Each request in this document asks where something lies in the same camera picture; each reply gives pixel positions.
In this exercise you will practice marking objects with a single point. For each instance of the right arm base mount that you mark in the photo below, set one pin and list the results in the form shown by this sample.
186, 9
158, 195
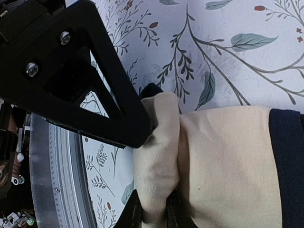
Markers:
10, 196

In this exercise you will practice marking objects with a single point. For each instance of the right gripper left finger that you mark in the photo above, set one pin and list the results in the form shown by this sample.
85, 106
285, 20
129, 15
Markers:
58, 61

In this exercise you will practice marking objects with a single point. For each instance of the beige underwear black trim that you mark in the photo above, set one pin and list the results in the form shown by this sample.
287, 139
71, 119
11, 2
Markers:
233, 167

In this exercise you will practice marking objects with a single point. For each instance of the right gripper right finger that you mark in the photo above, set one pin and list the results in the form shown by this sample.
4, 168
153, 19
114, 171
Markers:
172, 213

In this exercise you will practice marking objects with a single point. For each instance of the front aluminium rail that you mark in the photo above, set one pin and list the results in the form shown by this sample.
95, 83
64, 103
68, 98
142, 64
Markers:
58, 177

